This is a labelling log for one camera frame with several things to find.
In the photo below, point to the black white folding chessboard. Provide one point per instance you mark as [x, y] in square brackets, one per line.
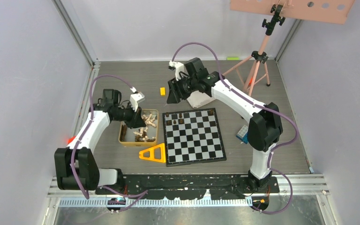
[197, 140]

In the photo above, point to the blue white lego block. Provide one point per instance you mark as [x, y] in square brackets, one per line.
[243, 134]

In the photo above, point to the small yellow block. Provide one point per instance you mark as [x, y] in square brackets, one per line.
[162, 91]

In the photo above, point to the gold tin box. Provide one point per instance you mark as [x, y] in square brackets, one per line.
[144, 136]

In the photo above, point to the yellow triangular toy frame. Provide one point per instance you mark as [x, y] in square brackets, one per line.
[154, 154]

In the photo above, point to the tin lid with bears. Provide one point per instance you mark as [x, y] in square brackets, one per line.
[198, 99]

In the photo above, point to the red orange block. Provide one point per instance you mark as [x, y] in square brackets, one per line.
[70, 139]

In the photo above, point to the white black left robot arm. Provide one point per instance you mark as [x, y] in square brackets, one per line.
[76, 168]

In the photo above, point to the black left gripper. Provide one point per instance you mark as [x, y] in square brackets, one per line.
[136, 121]

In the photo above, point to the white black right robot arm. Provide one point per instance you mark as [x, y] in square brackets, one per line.
[264, 123]

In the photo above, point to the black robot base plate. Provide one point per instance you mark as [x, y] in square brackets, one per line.
[189, 186]

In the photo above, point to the pink tripod music stand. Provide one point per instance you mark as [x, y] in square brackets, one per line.
[327, 11]

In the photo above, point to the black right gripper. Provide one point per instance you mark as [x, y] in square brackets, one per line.
[174, 96]

